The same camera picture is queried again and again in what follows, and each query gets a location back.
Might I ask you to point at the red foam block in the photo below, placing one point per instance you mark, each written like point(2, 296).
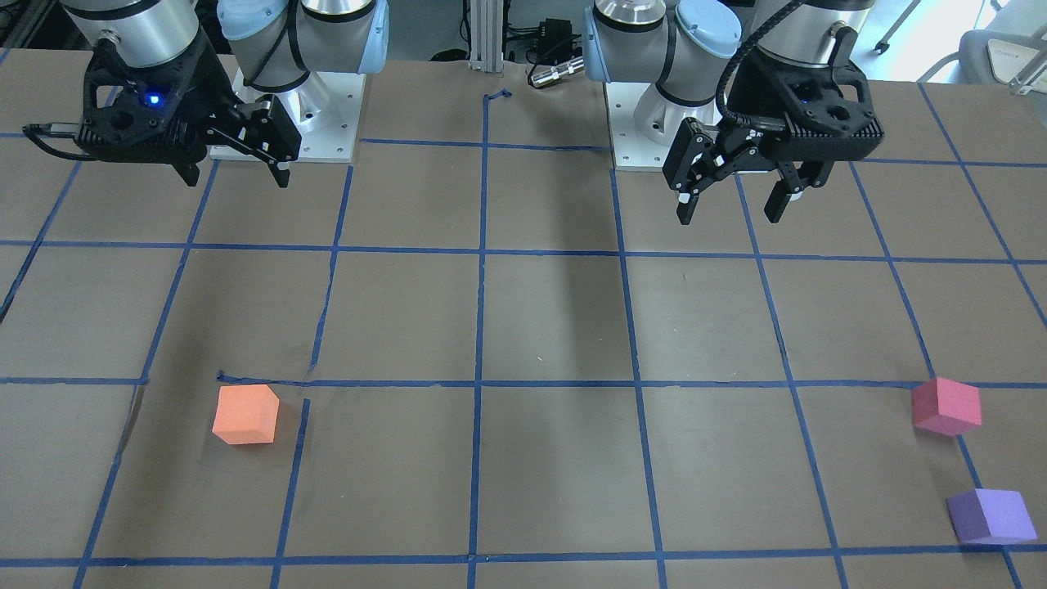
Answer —
point(946, 407)

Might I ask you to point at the silver metal connector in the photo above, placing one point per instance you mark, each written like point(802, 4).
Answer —
point(545, 76)

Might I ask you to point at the aluminium frame post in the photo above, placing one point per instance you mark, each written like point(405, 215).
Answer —
point(486, 32)

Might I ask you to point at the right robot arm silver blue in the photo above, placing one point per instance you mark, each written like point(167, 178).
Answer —
point(277, 44)

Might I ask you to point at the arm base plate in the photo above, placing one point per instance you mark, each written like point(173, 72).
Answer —
point(326, 109)
point(643, 124)

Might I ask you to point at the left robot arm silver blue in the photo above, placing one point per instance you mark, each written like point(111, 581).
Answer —
point(690, 49)

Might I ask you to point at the orange foam block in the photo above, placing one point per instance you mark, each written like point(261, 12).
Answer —
point(246, 414)

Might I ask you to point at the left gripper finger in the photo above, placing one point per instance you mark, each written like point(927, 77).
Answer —
point(701, 155)
point(792, 184)

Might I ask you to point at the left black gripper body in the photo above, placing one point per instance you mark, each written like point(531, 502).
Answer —
point(753, 100)

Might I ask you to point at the purple foam block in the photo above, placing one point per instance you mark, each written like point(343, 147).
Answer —
point(986, 516)

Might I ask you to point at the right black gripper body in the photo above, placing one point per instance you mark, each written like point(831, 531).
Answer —
point(209, 92)

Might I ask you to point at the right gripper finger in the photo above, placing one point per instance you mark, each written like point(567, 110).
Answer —
point(188, 170)
point(262, 130)

